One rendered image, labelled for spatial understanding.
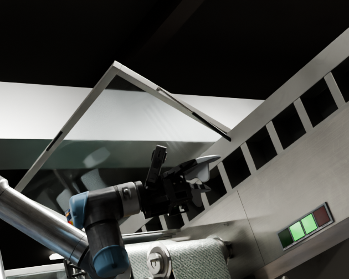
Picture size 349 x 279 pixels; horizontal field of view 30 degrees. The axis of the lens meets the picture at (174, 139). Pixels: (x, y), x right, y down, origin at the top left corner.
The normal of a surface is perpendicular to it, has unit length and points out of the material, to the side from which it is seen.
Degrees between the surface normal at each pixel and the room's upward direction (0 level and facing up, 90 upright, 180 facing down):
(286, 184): 90
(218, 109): 90
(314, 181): 90
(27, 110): 90
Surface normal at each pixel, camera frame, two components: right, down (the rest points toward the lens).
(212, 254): 0.52, -0.50
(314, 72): -0.80, 0.00
